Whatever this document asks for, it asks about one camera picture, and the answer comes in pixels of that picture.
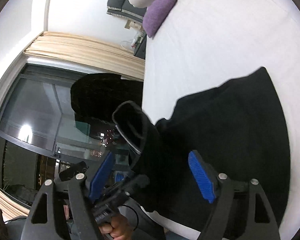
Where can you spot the dark grey headboard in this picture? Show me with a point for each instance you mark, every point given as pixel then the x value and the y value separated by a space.
pixel 123 9

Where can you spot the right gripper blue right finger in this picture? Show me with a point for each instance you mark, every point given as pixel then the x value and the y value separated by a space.
pixel 204 175

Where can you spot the black pants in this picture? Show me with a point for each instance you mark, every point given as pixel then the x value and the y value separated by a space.
pixel 238 128

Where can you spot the dark nightstand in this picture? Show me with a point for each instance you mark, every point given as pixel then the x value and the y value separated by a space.
pixel 140 49

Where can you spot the beige curtain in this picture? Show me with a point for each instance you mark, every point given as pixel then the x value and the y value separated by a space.
pixel 87 51

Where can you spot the white bed mattress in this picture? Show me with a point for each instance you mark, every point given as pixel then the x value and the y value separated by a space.
pixel 203 43

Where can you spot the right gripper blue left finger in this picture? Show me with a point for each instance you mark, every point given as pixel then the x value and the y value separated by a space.
pixel 98 176

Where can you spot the dark glass window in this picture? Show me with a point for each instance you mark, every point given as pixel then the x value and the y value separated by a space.
pixel 40 136

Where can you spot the left hand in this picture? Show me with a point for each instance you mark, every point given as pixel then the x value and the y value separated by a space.
pixel 118 228

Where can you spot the purple cushion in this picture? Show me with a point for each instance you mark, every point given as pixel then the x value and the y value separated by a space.
pixel 155 16

